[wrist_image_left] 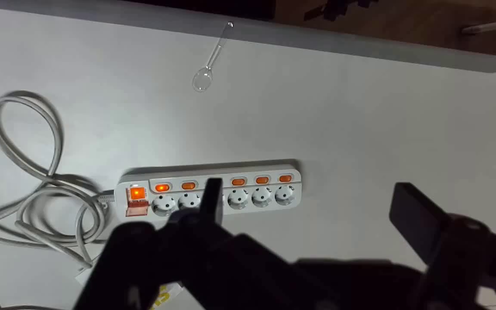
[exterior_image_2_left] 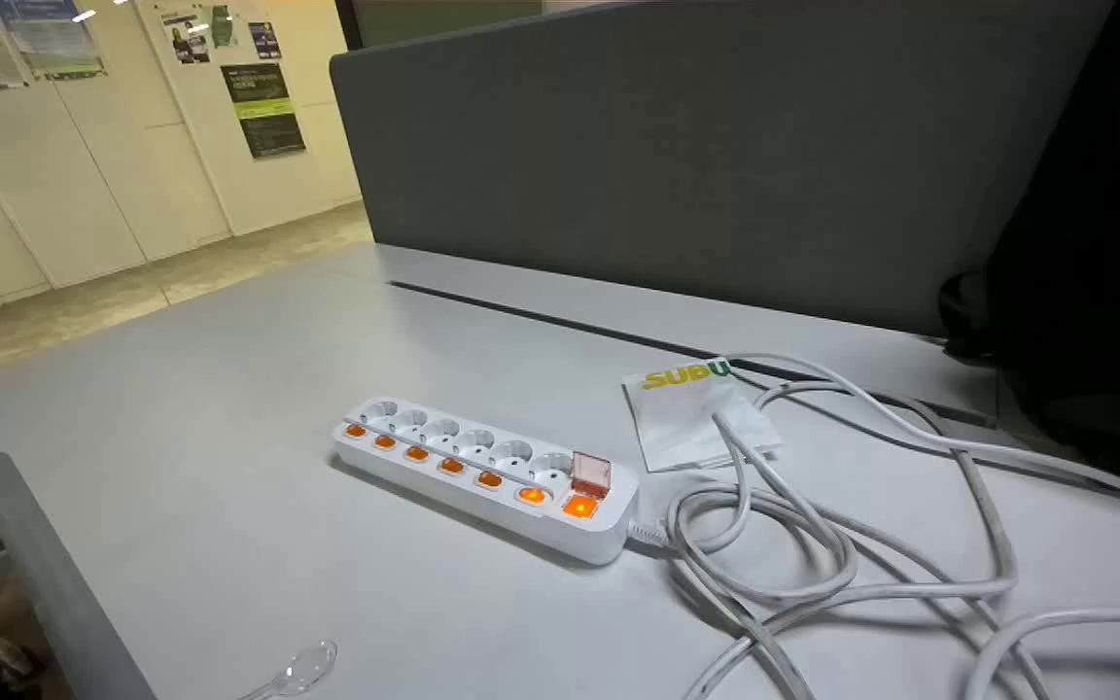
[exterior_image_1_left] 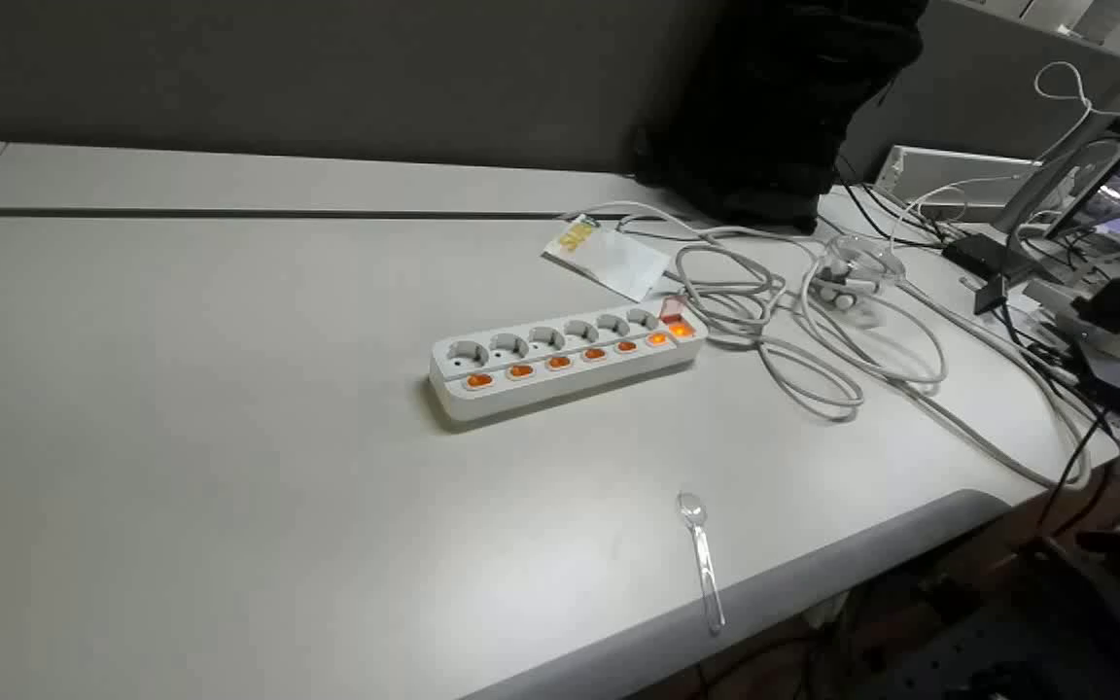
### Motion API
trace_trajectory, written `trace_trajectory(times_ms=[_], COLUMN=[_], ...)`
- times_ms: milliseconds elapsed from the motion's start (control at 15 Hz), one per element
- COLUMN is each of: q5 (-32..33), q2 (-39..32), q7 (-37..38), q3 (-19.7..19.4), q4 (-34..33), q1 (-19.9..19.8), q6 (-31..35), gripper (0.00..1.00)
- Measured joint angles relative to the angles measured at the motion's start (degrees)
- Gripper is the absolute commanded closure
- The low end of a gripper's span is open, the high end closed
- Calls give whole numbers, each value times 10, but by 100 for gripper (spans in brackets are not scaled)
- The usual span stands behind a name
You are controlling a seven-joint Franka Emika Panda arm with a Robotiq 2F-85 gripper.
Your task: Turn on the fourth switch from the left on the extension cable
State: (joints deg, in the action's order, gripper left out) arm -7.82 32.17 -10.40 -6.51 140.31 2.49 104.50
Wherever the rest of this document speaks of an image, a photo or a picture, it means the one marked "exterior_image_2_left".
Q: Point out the white power strip orange switches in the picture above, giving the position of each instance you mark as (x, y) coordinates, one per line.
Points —
(484, 500)

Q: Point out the grey desk partition panel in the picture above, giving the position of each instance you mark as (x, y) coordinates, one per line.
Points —
(718, 157)

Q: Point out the dark poster with green band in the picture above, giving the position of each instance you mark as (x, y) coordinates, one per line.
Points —
(267, 115)

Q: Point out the clear plastic spoon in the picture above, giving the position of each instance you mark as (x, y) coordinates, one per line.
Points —
(299, 667)

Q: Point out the small grey wall notice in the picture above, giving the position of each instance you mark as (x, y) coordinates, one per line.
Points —
(267, 39)

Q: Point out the small green wall notice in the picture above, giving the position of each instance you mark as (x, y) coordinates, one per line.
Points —
(224, 26)

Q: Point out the small dark wall notice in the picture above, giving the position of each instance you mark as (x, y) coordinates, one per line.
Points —
(189, 39)

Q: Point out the blue green wall poster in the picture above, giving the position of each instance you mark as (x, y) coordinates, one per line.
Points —
(57, 39)

